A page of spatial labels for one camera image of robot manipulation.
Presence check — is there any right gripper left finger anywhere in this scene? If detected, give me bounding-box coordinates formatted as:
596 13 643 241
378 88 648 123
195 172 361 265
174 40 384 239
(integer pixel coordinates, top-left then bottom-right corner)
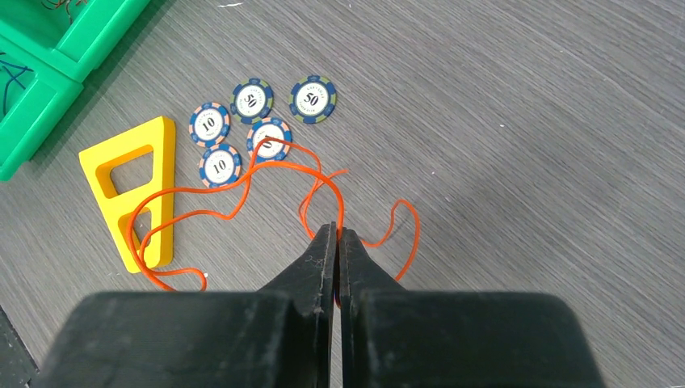
36 224 336 387

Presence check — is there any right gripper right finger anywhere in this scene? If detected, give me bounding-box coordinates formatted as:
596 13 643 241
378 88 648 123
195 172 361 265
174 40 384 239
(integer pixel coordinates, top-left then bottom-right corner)
339 229 604 387

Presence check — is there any poker chip bottom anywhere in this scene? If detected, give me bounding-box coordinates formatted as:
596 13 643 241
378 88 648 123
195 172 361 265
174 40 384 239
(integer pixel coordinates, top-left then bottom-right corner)
199 144 242 188

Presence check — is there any poker chip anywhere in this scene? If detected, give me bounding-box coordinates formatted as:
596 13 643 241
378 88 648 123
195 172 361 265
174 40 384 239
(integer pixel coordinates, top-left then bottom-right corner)
199 144 242 188
246 117 292 163
229 78 274 124
188 102 230 148
289 74 337 124

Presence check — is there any yellow triangular plastic piece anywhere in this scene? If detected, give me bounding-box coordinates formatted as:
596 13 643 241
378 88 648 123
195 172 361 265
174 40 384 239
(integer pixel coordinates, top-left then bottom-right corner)
78 116 176 273

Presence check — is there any poker chip right middle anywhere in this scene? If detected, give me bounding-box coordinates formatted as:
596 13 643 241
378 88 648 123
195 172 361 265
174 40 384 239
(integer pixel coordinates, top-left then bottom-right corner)
246 117 292 163

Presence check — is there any poker chip left lower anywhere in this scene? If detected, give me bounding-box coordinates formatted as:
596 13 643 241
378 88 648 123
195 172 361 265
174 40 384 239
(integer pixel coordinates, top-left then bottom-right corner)
188 102 230 148

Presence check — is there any poker chip left upper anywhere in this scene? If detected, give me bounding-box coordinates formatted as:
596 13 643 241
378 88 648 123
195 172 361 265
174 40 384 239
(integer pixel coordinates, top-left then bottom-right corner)
229 78 274 124

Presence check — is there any poker chip top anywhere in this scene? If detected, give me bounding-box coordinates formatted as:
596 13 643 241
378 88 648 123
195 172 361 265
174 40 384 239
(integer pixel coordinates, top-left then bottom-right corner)
289 74 337 124

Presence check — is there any green compartment tray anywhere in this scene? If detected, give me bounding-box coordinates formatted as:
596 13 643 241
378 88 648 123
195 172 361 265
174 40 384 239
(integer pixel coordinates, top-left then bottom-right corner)
1 0 148 181

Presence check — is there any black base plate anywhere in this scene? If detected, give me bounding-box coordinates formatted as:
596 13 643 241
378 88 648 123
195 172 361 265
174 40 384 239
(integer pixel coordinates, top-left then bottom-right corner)
0 309 39 388

